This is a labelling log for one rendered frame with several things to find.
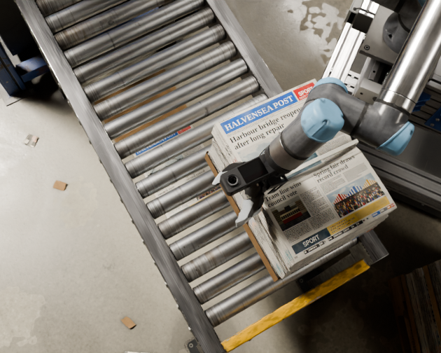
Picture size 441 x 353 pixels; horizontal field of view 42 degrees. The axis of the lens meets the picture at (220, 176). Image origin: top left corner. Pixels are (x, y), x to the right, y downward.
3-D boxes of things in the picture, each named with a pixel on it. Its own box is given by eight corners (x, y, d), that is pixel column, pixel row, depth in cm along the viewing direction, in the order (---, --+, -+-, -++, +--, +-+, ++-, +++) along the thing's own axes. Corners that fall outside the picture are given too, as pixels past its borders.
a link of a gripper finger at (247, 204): (260, 228, 131) (271, 195, 126) (241, 235, 127) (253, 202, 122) (250, 220, 132) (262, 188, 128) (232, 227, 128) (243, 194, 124)
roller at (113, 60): (218, 24, 176) (219, 15, 171) (78, 90, 167) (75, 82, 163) (210, 11, 177) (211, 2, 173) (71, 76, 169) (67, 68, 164)
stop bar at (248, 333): (369, 269, 150) (372, 268, 148) (226, 355, 142) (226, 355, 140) (362, 258, 151) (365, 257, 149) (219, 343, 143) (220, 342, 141)
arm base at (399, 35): (392, 4, 173) (403, -16, 163) (439, 24, 172) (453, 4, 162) (375, 44, 168) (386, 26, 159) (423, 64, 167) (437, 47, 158)
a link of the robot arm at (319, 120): (351, 113, 111) (341, 136, 104) (316, 143, 118) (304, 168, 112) (321, 86, 110) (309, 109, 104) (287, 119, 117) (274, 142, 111)
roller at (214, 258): (327, 196, 162) (337, 204, 158) (180, 278, 153) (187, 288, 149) (323, 182, 159) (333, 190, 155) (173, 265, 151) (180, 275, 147)
